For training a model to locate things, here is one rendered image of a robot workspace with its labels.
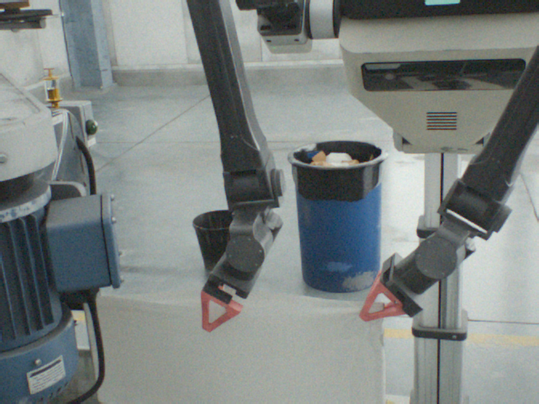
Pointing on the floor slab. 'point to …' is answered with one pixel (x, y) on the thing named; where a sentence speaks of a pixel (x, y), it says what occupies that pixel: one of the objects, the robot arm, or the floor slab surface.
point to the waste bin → (339, 215)
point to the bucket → (212, 235)
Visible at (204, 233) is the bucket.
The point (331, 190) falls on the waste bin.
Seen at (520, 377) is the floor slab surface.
